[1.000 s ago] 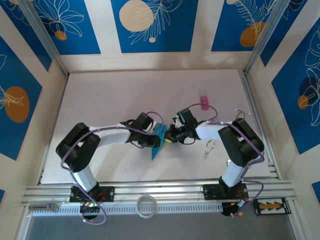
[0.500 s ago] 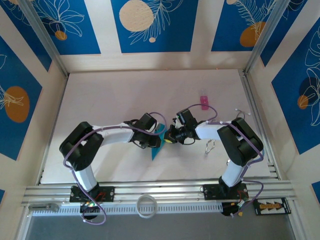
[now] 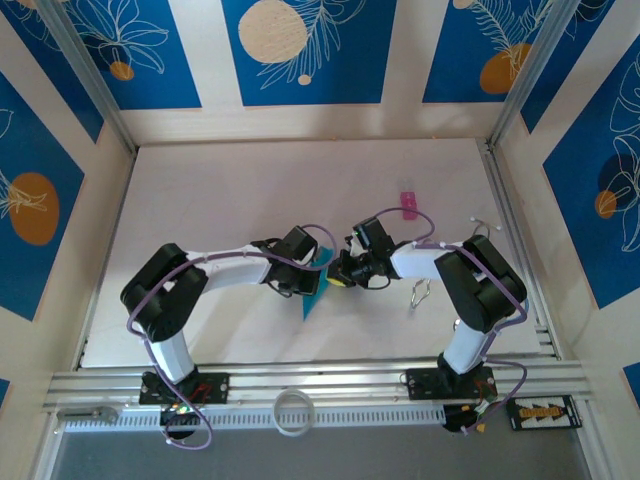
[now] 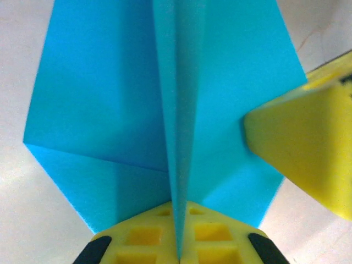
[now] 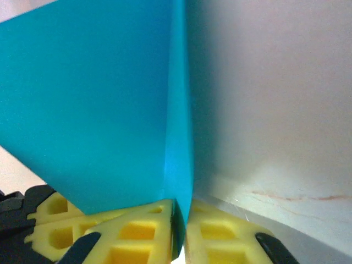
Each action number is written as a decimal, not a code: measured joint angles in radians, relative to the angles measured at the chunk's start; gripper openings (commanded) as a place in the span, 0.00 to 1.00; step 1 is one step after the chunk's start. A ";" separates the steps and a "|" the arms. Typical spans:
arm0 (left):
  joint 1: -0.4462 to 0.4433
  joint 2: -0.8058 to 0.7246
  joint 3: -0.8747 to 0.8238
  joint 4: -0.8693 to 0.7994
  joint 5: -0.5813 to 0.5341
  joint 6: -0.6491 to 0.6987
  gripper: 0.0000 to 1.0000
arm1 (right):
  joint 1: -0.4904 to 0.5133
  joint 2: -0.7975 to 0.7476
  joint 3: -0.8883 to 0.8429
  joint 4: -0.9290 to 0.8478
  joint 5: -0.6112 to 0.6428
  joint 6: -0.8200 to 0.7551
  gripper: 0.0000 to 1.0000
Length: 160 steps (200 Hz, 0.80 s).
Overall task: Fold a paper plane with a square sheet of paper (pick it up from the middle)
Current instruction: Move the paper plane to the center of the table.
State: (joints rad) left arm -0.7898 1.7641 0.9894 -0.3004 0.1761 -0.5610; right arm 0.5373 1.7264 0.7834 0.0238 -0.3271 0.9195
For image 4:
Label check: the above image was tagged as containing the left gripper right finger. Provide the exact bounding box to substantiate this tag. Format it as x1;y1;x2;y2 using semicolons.
183;200;287;264

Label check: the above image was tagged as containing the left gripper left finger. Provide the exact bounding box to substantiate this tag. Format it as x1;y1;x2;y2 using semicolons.
71;202;178;264

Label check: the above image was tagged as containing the blue square paper sheet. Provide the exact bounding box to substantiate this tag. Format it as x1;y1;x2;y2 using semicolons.
22;0;308;259

